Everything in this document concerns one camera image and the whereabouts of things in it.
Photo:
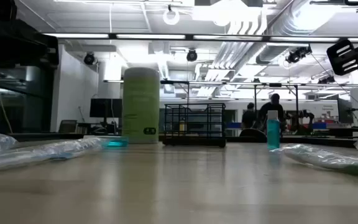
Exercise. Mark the clear plastic bag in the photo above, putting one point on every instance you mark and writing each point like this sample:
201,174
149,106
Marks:
42,154

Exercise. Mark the blue mouthwash bottle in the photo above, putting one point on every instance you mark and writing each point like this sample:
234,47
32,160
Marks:
273,133
117,143

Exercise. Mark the black computer monitor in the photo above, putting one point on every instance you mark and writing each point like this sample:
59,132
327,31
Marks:
104,108
344,110

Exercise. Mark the dark office chair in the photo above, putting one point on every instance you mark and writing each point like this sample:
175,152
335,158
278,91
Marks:
67,126

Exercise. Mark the blue storage bin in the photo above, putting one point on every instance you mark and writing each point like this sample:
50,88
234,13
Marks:
233,125
319,125

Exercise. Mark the person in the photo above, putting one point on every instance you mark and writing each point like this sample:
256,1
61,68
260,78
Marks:
248,118
274,99

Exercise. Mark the green disinfecting wipes canister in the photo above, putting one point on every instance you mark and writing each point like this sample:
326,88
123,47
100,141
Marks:
140,105

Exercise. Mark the black overhead light bar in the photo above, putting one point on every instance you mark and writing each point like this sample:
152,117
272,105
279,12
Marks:
191,37

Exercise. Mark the black ceiling camera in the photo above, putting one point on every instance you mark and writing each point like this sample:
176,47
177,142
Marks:
297,55
192,55
326,80
89,59

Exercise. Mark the silver ventilation duct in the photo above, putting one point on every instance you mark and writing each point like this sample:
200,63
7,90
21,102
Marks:
291,18

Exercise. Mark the black aluminium table frame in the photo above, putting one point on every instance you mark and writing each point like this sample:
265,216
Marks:
57,136

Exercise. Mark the tall black metal frame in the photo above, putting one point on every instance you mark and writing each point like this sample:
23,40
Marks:
174,82

